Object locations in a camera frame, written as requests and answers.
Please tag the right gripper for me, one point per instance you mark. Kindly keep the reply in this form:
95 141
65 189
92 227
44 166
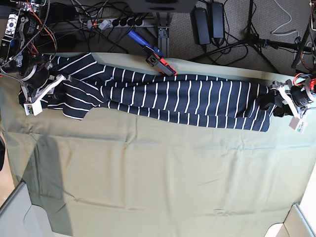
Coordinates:
36 78

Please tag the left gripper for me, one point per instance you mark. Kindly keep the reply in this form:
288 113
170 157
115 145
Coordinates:
291 98

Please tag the navy white striped T-shirt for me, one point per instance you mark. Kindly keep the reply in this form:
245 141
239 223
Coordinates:
196 100

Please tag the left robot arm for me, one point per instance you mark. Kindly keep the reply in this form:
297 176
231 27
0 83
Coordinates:
294 96

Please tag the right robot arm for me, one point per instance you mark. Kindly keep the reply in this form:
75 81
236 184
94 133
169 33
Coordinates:
20 58

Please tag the black tripod stand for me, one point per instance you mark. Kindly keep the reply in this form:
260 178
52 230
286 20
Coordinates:
261 47

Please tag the white power strip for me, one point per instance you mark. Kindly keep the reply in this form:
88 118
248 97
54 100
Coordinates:
125 22

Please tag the light green table cloth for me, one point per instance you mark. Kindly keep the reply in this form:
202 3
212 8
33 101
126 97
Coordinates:
114 174

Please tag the blue orange bar clamp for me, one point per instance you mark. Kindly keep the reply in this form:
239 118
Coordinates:
155 57

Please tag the black power adapter right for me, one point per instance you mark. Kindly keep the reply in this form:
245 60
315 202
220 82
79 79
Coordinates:
216 11

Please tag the black power adapter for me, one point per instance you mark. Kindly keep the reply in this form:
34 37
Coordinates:
216 11
199 20

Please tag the grey monitor base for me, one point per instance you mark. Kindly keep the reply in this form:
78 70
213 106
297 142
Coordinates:
173 6

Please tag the black power adapter left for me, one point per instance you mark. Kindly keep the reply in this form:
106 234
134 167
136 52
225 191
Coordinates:
199 20

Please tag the grey bin bottom right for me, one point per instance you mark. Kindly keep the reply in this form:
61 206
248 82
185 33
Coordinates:
294 225

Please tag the grey bin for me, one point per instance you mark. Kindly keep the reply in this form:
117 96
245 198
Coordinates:
20 218
294 225

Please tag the grey bin bottom left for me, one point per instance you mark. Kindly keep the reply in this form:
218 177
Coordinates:
20 218

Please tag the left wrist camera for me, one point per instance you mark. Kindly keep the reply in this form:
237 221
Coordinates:
298 124

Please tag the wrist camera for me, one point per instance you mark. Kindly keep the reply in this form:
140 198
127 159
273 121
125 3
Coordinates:
34 108
298 124

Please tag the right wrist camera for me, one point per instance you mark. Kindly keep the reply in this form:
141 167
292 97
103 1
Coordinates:
34 108

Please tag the aluminium frame post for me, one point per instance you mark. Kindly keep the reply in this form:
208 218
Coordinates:
163 22

